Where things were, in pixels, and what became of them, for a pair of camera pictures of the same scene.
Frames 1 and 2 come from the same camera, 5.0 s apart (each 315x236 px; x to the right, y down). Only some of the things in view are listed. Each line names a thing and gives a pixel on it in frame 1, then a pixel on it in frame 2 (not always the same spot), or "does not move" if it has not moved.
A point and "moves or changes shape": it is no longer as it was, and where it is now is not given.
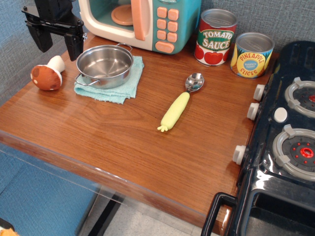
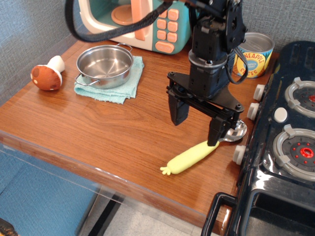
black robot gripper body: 53,14 -> 207,87
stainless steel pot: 106,67 does not move
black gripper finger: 75,45 -> 217,128
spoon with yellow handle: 193,82 moves or changes shape
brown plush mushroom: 49,76 does not move
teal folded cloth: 120,94 does not move
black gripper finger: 43,36 -> 179,110
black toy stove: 275,190 does not move
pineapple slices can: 253,52 does not move
